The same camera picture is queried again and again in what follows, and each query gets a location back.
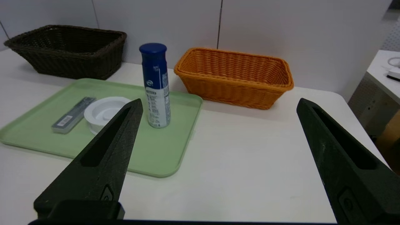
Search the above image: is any white round plastic spool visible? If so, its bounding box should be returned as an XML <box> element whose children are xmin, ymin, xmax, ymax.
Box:
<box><xmin>84</xmin><ymin>97</ymin><xmax>132</xmax><ymax>135</ymax></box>

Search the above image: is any white side table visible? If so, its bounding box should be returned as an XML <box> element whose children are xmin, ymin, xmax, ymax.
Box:
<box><xmin>347</xmin><ymin>50</ymin><xmax>400</xmax><ymax>132</ymax></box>

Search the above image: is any grey pencil lead case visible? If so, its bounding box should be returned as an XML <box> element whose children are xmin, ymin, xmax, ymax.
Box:
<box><xmin>51</xmin><ymin>97</ymin><xmax>97</xmax><ymax>134</ymax></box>

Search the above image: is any light green plastic tray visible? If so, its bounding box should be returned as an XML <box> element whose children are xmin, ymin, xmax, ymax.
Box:
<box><xmin>0</xmin><ymin>78</ymin><xmax>203</xmax><ymax>178</ymax></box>

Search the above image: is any orange wicker basket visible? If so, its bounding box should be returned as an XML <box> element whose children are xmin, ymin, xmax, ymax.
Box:
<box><xmin>174</xmin><ymin>47</ymin><xmax>294</xmax><ymax>110</ymax></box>

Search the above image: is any dark brown wicker basket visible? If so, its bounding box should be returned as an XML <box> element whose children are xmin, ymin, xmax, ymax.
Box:
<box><xmin>4</xmin><ymin>25</ymin><xmax>127</xmax><ymax>80</ymax></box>

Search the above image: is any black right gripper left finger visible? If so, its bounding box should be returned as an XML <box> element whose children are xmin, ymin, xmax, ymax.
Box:
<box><xmin>34</xmin><ymin>99</ymin><xmax>143</xmax><ymax>220</ymax></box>

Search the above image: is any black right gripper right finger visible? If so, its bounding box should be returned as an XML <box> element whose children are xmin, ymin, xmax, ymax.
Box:
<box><xmin>297</xmin><ymin>98</ymin><xmax>400</xmax><ymax>225</ymax></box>

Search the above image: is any blue white bottle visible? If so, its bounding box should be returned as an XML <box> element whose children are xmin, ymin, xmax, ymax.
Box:
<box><xmin>139</xmin><ymin>43</ymin><xmax>171</xmax><ymax>128</ymax></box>

